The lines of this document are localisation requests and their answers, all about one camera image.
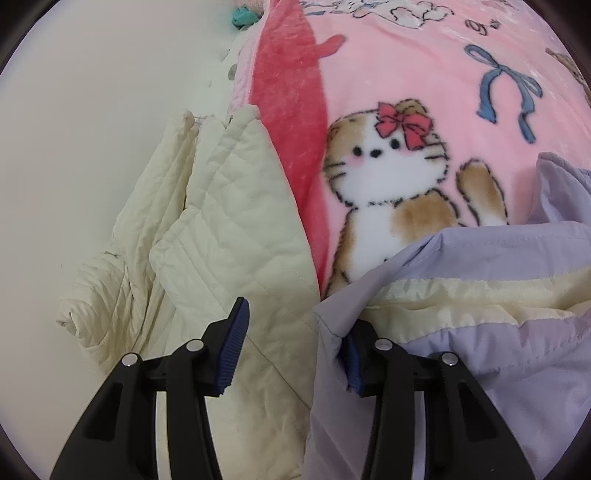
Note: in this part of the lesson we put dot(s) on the pink printed blanket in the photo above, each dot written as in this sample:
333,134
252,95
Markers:
415,69

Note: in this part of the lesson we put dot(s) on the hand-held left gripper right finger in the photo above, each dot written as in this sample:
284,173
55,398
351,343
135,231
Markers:
353,364

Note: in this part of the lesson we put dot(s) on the cream quilted cloth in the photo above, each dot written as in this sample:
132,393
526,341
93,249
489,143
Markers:
221,230

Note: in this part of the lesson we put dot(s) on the teal plush toy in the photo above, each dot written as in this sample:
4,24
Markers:
244,16

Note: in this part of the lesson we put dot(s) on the white patterned bed sheet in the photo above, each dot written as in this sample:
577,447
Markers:
233,69

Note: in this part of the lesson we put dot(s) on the purple padded jacket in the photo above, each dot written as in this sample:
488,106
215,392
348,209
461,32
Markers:
508,369

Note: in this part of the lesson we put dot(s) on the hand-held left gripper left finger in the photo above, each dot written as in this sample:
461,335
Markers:
233,344

